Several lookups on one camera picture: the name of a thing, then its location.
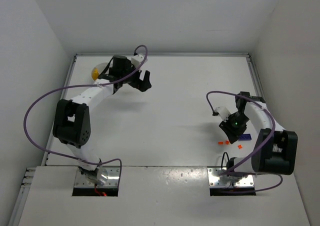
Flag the blue lego brick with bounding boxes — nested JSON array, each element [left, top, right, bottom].
[[238, 133, 252, 141]]

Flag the white divided round container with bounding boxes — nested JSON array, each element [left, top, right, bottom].
[[91, 62, 108, 82]]

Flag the yellow lego brick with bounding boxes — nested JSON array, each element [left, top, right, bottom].
[[91, 68, 100, 81]]

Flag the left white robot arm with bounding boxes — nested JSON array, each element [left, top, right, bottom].
[[52, 54, 152, 184]]

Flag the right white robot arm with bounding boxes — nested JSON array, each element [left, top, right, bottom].
[[219, 91, 298, 176]]

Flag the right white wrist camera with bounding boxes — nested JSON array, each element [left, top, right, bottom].
[[212, 106, 231, 122]]

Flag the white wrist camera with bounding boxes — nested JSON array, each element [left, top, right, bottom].
[[130, 54, 148, 68], [212, 106, 231, 122]]

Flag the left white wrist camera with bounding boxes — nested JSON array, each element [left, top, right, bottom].
[[130, 54, 148, 68]]

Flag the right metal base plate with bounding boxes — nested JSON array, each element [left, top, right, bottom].
[[207, 167, 255, 189]]

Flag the metal base plate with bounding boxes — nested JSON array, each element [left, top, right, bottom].
[[207, 167, 255, 189], [74, 166, 120, 189]]

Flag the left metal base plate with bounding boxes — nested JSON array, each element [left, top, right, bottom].
[[74, 166, 120, 189]]

